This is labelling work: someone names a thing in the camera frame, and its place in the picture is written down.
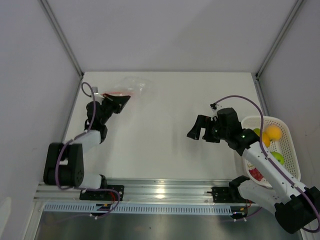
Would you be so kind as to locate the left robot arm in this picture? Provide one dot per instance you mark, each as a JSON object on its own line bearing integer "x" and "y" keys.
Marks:
{"x": 64, "y": 166}

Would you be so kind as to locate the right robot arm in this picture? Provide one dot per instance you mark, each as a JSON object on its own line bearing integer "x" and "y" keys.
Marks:
{"x": 292, "y": 203}

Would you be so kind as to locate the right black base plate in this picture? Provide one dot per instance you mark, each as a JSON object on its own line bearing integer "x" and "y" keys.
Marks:
{"x": 226, "y": 195}

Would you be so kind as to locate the white perforated plastic basket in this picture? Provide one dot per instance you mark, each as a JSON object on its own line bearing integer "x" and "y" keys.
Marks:
{"x": 284, "y": 146}

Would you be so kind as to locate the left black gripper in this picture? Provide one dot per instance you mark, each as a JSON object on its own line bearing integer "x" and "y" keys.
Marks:
{"x": 118, "y": 102}

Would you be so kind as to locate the corner frame post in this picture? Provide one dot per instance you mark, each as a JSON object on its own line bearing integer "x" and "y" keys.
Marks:
{"x": 53, "y": 21}
{"x": 284, "y": 30}

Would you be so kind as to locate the green apple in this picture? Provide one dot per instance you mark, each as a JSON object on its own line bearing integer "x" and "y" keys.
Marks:
{"x": 277, "y": 156}

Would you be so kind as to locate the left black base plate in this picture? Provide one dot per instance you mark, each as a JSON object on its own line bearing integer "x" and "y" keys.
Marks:
{"x": 103, "y": 195}

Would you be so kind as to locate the right corner frame post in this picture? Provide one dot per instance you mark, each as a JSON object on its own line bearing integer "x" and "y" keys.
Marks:
{"x": 284, "y": 30}

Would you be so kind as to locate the clear zip top bag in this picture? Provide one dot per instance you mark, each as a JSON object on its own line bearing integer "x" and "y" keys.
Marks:
{"x": 133, "y": 86}

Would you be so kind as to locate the red grape bunch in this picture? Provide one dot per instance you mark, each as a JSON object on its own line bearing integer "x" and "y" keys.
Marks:
{"x": 255, "y": 173}

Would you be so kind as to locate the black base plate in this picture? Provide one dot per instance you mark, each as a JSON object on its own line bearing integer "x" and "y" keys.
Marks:
{"x": 103, "y": 195}
{"x": 226, "y": 195}

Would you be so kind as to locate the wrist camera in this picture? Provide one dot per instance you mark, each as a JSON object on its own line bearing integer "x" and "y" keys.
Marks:
{"x": 96, "y": 91}
{"x": 215, "y": 107}

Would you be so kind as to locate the aluminium mounting rail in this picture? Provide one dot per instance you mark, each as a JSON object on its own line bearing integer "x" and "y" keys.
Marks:
{"x": 143, "y": 191}

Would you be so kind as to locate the left corner frame post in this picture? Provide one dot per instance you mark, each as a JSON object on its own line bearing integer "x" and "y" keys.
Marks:
{"x": 53, "y": 21}

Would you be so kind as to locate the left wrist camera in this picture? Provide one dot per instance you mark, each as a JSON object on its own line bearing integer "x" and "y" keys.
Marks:
{"x": 96, "y": 91}

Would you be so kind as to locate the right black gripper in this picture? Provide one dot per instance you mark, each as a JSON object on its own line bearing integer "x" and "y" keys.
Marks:
{"x": 201, "y": 121}

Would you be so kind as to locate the orange fruit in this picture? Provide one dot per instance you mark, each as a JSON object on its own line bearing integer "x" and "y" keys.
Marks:
{"x": 274, "y": 132}

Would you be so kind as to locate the white slotted cable duct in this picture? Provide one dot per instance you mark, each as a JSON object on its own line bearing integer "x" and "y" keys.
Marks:
{"x": 134, "y": 208}

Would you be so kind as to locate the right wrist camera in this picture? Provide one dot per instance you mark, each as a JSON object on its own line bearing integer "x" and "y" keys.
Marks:
{"x": 215, "y": 107}

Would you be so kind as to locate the yellow green mango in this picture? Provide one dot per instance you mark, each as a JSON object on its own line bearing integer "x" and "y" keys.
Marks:
{"x": 265, "y": 138}

